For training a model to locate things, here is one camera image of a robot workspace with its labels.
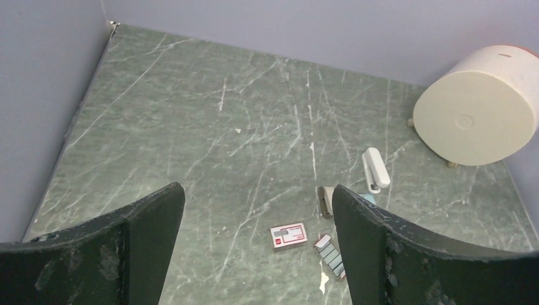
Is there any cream cylindrical container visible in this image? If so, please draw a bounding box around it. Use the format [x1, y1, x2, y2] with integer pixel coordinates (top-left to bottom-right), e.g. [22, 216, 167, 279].
[407, 44, 538, 167]

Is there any blue mini stapler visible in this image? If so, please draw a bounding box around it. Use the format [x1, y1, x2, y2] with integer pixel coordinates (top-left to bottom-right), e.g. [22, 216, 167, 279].
[359, 193, 376, 205]

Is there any beige stapler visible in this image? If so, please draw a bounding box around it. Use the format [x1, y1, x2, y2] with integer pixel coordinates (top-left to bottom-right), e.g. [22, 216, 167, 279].
[317, 186, 334, 219]

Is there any staple box tray with staples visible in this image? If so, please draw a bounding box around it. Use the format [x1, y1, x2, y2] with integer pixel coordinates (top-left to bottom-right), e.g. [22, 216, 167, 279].
[313, 234, 346, 280]

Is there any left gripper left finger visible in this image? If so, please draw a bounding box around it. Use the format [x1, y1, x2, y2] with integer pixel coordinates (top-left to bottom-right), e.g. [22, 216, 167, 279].
[1, 182, 185, 304]

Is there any red staple box sleeve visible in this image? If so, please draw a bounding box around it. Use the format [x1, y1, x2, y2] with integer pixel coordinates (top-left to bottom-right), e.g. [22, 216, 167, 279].
[269, 222, 308, 250]

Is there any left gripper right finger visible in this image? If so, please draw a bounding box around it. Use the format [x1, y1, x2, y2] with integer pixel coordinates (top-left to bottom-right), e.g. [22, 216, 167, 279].
[332, 185, 538, 304]

